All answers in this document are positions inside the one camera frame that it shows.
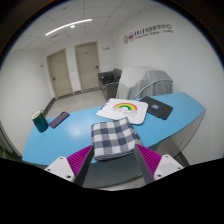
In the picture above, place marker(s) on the long ceiling light strip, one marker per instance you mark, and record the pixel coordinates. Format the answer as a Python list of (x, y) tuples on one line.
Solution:
[(68, 26)]

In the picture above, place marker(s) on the teal ceramic mug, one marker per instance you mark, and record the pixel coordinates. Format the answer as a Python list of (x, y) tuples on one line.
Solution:
[(40, 122)]

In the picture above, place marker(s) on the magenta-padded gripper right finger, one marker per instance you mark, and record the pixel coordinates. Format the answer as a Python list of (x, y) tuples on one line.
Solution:
[(166, 165)]

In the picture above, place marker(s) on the purple smartphone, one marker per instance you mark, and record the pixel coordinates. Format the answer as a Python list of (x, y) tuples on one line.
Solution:
[(59, 119)]

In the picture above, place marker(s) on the white rainbow print mouse pad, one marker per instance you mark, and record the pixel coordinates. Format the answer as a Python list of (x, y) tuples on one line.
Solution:
[(123, 111)]

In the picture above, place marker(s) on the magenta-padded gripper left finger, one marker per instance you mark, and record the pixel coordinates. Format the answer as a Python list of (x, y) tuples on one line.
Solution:
[(63, 166)]

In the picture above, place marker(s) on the small round ceiling light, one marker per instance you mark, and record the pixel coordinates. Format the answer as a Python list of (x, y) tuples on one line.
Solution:
[(72, 26)]

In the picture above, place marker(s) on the beige door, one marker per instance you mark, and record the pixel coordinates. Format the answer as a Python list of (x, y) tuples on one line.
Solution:
[(87, 66), (60, 75)]

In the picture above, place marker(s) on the grey cloth covered equipment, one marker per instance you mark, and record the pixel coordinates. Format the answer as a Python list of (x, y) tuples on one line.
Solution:
[(143, 81)]

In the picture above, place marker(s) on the black bag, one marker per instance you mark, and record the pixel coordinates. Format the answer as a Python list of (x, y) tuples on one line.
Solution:
[(108, 79)]

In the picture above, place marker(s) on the red wall sign lettering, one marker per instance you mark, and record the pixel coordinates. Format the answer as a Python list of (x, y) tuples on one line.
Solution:
[(148, 33)]

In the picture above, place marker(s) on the grey white checked towel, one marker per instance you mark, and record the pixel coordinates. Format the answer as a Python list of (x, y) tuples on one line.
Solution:
[(115, 138)]

